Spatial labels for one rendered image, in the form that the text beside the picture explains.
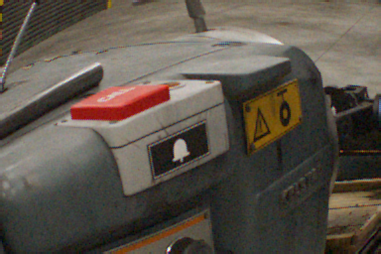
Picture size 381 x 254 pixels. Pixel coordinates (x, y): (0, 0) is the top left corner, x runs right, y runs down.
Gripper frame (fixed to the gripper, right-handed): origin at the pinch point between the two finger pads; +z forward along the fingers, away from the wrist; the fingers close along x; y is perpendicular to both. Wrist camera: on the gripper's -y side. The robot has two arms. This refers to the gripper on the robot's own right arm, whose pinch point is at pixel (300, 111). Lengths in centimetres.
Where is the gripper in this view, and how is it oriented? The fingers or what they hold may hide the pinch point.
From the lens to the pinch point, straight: 156.5
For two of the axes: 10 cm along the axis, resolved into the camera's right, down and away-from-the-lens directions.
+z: -8.1, -0.2, 5.9
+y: 5.8, -2.5, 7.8
